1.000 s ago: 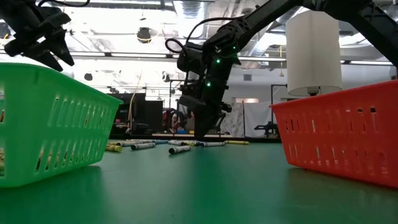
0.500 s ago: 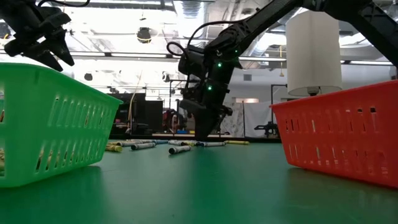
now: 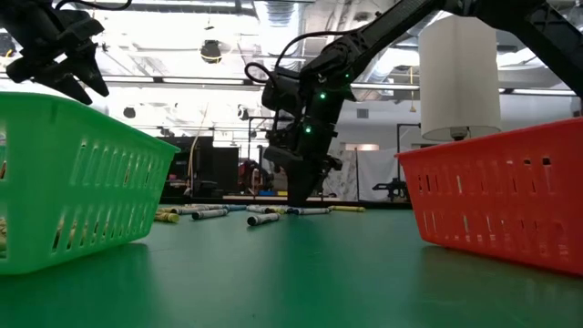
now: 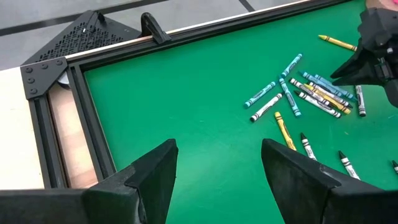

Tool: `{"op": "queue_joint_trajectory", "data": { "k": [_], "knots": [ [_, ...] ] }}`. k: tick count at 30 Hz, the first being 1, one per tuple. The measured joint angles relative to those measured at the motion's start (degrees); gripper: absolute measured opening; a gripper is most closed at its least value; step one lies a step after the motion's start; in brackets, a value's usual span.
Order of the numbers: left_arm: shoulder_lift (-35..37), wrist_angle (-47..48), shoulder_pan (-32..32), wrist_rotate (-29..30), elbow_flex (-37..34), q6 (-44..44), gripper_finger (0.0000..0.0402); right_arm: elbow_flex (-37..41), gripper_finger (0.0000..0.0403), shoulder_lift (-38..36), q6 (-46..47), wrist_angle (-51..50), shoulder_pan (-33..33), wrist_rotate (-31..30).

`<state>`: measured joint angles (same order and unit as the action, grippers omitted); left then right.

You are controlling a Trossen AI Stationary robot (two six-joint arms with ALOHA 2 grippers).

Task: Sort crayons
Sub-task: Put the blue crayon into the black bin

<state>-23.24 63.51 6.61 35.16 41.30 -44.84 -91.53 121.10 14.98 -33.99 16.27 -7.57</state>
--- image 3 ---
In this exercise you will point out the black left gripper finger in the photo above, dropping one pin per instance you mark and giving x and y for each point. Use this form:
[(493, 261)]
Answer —
[(88, 68), (50, 75)]

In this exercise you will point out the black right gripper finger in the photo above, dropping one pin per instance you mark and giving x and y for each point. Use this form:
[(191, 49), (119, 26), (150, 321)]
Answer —
[(303, 182)]

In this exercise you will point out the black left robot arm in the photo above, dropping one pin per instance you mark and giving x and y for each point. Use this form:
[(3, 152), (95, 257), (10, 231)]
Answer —
[(18, 11)]

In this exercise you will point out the black background robot arm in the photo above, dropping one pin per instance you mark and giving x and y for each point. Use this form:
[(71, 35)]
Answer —
[(334, 164)]

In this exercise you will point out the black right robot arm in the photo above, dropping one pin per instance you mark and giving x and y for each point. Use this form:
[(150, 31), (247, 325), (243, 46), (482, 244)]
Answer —
[(387, 23)]

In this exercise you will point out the wooden background table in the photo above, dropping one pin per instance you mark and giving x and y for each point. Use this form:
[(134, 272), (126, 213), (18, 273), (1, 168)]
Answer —
[(246, 198)]

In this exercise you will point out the black ceiling spotlight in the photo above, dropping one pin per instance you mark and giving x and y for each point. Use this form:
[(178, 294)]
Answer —
[(242, 112), (129, 112)]

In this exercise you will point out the teal crayon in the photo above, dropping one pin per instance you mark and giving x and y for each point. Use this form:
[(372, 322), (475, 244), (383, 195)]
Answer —
[(237, 207)]

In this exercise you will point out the white hanging sheet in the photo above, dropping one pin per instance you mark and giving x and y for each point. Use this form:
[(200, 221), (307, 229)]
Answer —
[(378, 171)]

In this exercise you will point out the green table mat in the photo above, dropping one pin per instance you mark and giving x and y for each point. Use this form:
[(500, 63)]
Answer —
[(291, 273)]

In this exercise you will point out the black cabinet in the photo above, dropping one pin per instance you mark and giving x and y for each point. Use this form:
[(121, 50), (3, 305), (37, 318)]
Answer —
[(209, 166)]

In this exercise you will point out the long ceiling light bar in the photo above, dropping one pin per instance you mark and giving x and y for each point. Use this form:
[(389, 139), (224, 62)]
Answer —
[(202, 81)]

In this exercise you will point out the green plastic basket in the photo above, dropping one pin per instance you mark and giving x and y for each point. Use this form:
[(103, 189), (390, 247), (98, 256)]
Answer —
[(68, 191)]

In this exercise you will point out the white cylindrical lamp shade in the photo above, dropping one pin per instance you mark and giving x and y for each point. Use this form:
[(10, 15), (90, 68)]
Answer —
[(455, 77)]

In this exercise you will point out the red plastic basket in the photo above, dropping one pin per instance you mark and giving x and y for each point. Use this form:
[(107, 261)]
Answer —
[(501, 214)]

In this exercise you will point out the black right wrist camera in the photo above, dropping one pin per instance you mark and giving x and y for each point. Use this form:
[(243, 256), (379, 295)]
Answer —
[(282, 93)]

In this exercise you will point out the silver ceiling air duct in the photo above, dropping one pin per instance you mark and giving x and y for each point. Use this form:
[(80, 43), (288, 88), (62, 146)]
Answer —
[(387, 68), (280, 13)]

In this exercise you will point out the black dome ceiling camera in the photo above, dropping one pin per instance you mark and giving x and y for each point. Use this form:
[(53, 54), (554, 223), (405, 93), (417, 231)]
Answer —
[(211, 51)]

